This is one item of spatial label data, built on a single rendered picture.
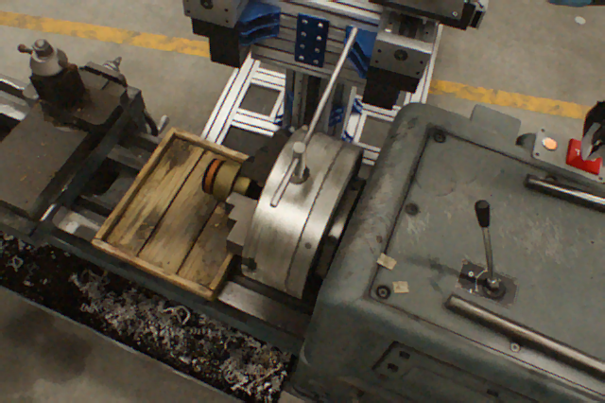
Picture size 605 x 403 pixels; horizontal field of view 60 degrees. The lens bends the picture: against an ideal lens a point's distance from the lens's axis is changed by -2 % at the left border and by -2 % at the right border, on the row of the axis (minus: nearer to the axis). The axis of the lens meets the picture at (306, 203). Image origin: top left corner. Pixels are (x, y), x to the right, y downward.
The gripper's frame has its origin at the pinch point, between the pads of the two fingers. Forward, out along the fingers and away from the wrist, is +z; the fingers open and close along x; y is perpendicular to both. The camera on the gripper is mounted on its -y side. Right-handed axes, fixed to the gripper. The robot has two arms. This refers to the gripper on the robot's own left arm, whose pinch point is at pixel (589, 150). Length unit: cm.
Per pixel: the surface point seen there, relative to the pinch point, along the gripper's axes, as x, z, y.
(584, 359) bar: 4.2, -0.1, 37.8
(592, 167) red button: 1.5, 1.2, 2.3
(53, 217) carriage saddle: -98, 38, 38
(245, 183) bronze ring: -56, 16, 23
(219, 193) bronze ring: -60, 18, 26
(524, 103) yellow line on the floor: 17, 127, -141
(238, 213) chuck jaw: -55, 17, 30
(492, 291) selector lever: -10.1, 1.8, 32.5
